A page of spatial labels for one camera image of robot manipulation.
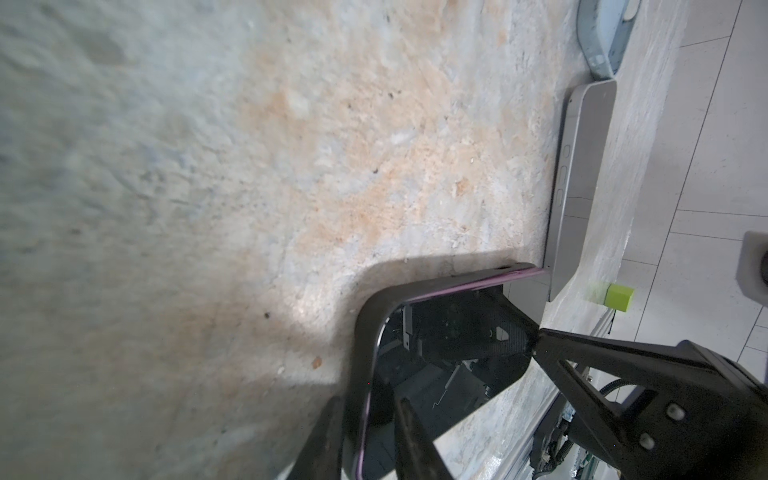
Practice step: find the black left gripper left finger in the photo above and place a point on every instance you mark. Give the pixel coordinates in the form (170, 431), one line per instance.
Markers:
(321, 455)

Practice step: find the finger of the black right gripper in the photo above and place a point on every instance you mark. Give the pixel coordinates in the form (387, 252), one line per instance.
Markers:
(651, 411)

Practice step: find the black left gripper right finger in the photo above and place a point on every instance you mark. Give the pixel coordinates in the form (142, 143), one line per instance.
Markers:
(416, 454)

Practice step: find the purple-edged phone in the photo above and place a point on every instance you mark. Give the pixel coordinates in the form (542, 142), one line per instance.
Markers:
(447, 346)

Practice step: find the black phone right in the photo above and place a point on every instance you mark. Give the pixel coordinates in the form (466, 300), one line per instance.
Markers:
(585, 128)

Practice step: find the light blue phone case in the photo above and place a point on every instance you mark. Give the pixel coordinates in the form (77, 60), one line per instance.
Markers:
(604, 29)

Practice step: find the green cube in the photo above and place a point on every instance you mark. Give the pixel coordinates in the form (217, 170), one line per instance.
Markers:
(618, 297)

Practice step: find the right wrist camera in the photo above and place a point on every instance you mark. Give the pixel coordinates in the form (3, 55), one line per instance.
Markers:
(751, 275)

